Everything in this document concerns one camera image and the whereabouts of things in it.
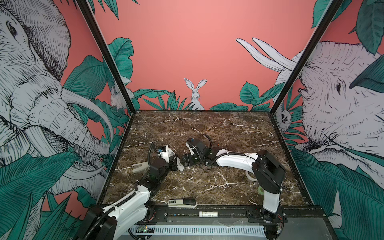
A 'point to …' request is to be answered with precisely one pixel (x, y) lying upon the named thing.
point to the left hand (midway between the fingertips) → (176, 152)
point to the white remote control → (180, 165)
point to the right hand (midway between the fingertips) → (183, 159)
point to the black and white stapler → (182, 203)
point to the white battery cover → (140, 166)
